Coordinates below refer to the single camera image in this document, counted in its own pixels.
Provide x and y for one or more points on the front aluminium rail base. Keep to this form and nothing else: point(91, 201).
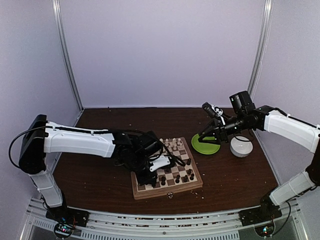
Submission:
point(221, 225)

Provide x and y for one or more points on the green plate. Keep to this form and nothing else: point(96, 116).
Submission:
point(204, 148)

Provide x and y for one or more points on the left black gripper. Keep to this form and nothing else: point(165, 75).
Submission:
point(151, 179)

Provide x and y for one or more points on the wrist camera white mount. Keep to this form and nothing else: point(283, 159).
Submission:
point(214, 112)
point(158, 163)

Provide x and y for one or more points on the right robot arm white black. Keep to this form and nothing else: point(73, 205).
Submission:
point(274, 121)

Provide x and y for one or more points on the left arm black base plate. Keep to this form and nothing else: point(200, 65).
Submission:
point(72, 217)

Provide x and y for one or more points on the white chess pieces row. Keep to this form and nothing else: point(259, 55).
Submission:
point(173, 144)

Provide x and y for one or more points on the right aluminium frame post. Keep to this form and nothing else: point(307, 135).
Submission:
point(261, 47)

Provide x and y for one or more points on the wooden chess board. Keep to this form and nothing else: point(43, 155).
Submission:
point(147, 191)

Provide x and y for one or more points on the left aluminium frame post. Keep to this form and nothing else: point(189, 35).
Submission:
point(66, 57)

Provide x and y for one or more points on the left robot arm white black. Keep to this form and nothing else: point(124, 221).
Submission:
point(132, 148)

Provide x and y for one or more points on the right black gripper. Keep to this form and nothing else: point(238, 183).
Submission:
point(219, 132)

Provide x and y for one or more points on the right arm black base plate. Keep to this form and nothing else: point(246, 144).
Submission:
point(256, 215)

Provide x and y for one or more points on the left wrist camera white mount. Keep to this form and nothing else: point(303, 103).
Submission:
point(158, 163)

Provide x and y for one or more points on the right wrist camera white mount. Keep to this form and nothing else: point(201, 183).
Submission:
point(214, 112)

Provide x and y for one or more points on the white bowl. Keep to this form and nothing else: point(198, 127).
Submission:
point(240, 146)

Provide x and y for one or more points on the aluminium frame post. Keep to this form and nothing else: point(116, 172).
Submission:
point(66, 57)
point(261, 47)

